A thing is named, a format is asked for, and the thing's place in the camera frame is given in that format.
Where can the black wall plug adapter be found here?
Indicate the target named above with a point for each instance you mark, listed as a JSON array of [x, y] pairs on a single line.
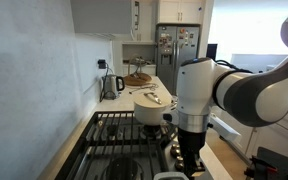
[[101, 64]]

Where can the white pot lid steel handle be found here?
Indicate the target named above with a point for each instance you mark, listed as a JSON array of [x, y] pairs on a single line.
[[152, 99]]

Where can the grey range hood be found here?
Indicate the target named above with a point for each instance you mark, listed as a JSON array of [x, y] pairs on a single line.
[[104, 17]]

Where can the stainless steel refrigerator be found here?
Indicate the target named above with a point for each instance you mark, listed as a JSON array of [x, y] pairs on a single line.
[[175, 44]]

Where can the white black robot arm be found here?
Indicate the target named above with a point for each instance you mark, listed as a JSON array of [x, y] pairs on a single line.
[[255, 100]]

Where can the black gas stove cooktop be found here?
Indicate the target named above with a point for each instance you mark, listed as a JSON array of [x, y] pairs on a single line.
[[115, 146]]

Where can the round wooden tray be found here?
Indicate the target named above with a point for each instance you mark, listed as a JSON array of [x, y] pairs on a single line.
[[137, 79]]

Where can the stainless steel electric kettle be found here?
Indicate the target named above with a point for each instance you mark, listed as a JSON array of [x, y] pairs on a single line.
[[112, 85]]

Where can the black chair with red clamp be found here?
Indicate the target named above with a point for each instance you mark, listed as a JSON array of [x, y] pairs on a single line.
[[267, 165]]

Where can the steel stove knob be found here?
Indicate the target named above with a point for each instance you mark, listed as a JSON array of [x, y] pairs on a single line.
[[179, 164], [175, 150]]

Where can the white cooking pot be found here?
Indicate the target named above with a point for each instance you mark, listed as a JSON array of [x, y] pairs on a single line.
[[149, 116]]

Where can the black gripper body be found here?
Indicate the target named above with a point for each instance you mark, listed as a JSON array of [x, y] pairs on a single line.
[[190, 146]]

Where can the black monitor screen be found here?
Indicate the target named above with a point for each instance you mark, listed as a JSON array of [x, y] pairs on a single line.
[[211, 51]]

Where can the white pot rim foreground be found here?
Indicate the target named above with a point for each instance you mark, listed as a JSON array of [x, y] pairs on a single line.
[[170, 175]]

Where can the white upper cabinets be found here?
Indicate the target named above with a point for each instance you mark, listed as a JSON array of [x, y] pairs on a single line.
[[180, 11]]

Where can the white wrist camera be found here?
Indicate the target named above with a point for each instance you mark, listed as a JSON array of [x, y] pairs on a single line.
[[171, 117]]

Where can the white island cabinets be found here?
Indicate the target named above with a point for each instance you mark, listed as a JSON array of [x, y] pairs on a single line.
[[273, 137]]

